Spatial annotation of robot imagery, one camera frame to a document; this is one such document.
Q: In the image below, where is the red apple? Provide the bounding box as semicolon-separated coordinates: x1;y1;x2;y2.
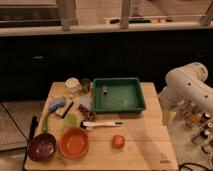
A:
112;135;125;148

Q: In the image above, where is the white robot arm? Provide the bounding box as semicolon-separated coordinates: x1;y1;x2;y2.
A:
159;62;213;115

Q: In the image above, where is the metal spoon in tray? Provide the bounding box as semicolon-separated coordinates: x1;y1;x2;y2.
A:
102;86;110;109

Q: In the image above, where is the green plastic tray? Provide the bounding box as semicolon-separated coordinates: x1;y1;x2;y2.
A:
92;77;146;114

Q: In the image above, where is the dark metal cup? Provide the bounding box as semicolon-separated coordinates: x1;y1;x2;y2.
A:
80;78;90;93

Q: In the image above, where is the white cup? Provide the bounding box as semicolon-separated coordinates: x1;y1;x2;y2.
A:
65;78;80;93

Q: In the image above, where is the bunch of dark grapes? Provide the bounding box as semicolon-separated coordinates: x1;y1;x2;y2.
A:
78;104;96;121

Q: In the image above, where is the black stick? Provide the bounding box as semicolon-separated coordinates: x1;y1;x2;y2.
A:
62;102;74;118

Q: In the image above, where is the orange bowl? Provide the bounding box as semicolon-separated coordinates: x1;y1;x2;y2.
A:
58;127;89;159

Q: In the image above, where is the dark purple bowl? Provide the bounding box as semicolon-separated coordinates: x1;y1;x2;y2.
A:
28;133;57;162

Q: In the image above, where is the spice bottle rack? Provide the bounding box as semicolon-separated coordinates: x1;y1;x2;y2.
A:
180;102;212;148

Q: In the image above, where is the white handled brush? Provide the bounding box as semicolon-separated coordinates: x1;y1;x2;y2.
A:
80;121;123;128

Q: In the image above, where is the green handled utensil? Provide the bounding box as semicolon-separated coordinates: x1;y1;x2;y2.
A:
42;111;51;133

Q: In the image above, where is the black cable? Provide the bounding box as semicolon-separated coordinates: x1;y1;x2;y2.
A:
178;162;213;171

